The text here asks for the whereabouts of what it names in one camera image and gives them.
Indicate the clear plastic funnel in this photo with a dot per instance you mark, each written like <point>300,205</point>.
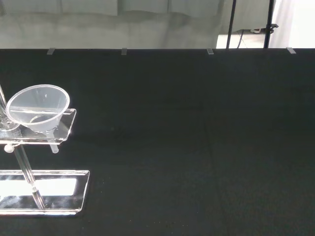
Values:
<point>37,118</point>

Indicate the clear acrylic funnel stand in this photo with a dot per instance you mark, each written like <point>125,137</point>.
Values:
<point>56,186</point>

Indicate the black bench cloth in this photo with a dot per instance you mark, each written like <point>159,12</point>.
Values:
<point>187,147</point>

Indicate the grey table edge clip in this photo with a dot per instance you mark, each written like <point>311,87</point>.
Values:
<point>291,50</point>
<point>124,50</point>
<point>210,51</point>
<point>50,51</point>

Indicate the grey curtain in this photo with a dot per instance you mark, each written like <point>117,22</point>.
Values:
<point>110,27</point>

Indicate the thin black tripod pole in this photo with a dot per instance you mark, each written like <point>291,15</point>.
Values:
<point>231,22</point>

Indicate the black tripod pole with clamp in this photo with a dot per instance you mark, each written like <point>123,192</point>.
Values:
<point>269,19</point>

